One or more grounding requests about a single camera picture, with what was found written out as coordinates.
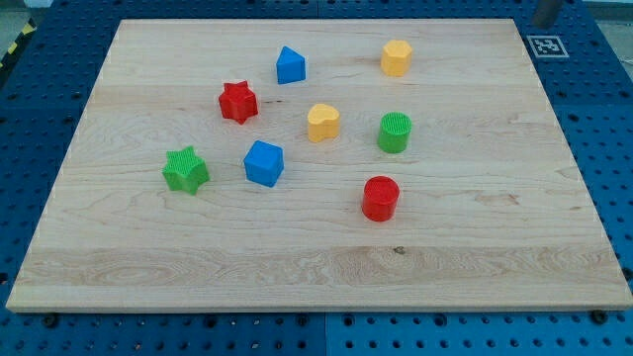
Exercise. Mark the blue cube block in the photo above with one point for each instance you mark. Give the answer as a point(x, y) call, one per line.
point(264, 163)

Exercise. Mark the light wooden board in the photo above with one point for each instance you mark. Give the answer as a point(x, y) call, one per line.
point(493, 213)

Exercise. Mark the yellow heart block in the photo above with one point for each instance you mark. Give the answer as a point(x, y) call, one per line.
point(323, 122)

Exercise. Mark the red cylinder block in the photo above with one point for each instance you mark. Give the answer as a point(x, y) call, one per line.
point(380, 198)

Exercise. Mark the green cylinder block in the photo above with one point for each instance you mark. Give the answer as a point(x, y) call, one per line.
point(395, 128)

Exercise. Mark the red star block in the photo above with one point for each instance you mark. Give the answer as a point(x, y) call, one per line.
point(238, 102)

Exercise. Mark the blue triangle block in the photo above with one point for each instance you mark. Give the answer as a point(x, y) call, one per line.
point(290, 66)

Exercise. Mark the green star block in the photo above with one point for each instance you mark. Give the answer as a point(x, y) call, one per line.
point(185, 170)

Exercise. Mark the yellow hexagon block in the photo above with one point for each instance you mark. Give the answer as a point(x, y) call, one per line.
point(396, 58)

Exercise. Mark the white fiducial marker tag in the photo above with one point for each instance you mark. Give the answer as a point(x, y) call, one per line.
point(547, 47)

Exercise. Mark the grey cylindrical robot tool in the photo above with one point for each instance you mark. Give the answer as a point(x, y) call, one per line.
point(546, 13)

